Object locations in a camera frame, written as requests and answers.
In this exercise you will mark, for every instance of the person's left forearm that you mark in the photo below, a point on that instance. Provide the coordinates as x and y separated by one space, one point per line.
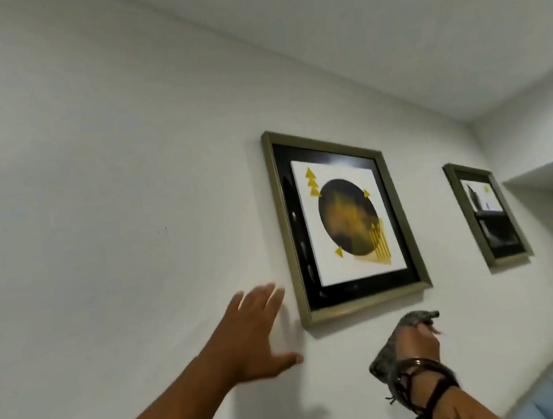
166 418

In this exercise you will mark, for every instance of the small framed art picture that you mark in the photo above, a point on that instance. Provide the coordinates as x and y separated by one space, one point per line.
488 215

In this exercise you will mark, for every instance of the person's left thumb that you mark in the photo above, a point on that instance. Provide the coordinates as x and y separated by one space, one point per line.
288 360

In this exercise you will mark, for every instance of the person's left hand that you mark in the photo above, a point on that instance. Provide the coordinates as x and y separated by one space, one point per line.
244 342

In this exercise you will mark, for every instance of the grey cleaning cloth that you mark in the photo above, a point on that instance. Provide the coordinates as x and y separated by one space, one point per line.
385 353

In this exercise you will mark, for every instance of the person's right hand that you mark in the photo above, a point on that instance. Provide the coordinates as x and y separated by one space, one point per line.
416 345

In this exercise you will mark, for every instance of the large framed circle art picture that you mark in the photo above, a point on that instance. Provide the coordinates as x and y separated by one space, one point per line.
345 219

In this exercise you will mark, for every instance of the person's right forearm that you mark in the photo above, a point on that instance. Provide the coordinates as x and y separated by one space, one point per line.
461 412

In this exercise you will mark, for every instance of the person's right fingers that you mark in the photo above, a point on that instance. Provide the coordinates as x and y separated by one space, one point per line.
429 332

